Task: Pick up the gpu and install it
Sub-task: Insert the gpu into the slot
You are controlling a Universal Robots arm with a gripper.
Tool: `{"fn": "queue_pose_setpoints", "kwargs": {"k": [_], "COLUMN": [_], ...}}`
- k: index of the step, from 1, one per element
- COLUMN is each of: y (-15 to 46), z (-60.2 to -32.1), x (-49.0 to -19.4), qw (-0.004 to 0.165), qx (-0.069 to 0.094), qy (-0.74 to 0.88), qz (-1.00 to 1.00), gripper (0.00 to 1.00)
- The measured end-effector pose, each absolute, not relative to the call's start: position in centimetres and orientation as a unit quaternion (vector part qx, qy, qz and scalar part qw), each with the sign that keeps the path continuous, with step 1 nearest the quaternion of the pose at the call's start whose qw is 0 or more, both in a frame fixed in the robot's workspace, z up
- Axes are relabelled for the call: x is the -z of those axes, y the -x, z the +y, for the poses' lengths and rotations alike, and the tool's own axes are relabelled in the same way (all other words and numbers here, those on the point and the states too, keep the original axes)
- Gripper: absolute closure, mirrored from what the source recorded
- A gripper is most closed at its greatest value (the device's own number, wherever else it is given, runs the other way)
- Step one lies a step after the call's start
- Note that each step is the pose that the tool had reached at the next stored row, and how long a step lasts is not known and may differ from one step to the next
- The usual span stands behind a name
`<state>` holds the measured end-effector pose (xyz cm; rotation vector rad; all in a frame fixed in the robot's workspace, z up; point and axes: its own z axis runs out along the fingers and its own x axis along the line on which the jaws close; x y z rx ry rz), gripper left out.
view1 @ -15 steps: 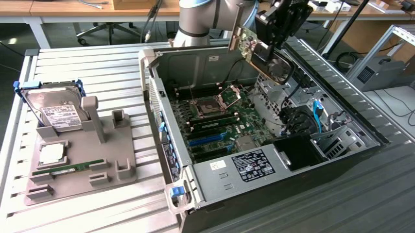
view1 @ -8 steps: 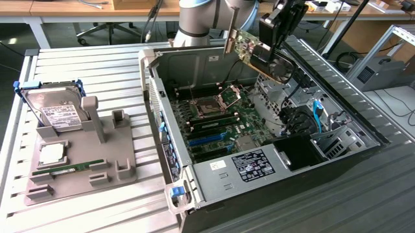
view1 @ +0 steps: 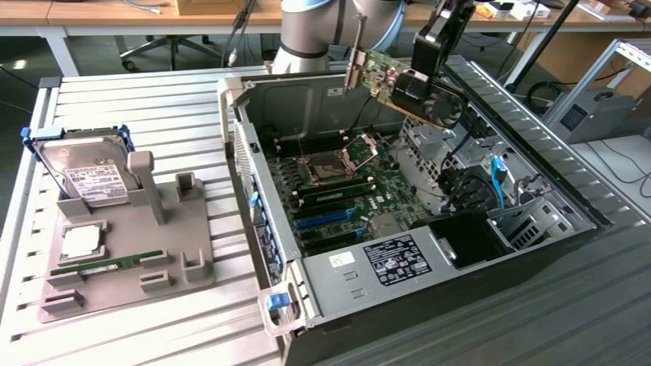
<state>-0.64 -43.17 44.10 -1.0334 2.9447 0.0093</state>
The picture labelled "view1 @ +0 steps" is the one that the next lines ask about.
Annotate black coiled cable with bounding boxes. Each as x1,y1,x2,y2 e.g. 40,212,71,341
526,82,563,111

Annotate CPU socket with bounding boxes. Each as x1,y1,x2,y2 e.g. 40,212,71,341
299,152,353,188

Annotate grey hanging cable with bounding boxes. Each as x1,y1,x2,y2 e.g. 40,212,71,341
226,0,259,68

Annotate blue SATA wire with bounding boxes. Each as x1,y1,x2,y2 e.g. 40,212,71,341
491,158,510,210

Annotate long black expansion slot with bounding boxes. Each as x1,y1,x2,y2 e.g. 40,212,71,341
299,228,358,245
303,238,361,255

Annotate silver disk bay cage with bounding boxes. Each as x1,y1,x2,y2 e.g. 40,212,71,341
399,114,505,214

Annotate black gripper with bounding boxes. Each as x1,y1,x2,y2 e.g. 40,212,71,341
410,0,478,77

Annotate green RAM stick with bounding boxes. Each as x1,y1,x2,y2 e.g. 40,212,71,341
50,249,167,278

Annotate black slanted pole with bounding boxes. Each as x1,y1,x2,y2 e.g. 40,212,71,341
501,0,581,92

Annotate black office chair base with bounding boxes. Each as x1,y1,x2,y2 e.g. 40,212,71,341
119,34,228,72

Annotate grey computer tower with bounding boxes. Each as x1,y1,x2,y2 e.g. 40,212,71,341
557,89,651,144

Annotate blue disk caddy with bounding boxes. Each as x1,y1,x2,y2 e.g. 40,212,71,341
19,124,136,165

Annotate black installed RAM stick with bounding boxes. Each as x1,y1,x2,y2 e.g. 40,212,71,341
299,182,375,206

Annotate open black PC case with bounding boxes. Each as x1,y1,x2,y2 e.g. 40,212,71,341
216,63,611,366

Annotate grey power supply unit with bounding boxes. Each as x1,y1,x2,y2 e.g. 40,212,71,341
302,226,459,317

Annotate black wire bundle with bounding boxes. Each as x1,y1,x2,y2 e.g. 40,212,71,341
437,165,498,213

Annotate green graphics card black cooler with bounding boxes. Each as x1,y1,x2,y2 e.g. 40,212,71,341
343,13,467,129

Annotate silver chipset heatsink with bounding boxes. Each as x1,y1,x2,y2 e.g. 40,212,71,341
369,213,409,237

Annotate white small box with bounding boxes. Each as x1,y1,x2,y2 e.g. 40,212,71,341
507,3,554,21

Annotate silver hard disk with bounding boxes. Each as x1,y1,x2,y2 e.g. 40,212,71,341
30,131,144,209

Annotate metal socket cover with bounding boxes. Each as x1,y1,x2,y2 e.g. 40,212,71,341
340,131,382,171

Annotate silver CPU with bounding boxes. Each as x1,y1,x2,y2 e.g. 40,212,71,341
60,226,106,258

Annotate grey plastic parts rack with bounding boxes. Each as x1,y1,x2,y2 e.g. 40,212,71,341
38,150,220,325

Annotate green motherboard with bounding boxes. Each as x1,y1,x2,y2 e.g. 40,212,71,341
263,129,429,256

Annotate blue expansion slot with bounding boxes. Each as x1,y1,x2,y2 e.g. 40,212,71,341
296,211,361,230
290,201,358,222

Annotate aluminium profile frame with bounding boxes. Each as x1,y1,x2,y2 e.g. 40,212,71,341
542,37,651,127

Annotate brown cardboard box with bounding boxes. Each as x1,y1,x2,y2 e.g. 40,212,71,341
175,0,255,16

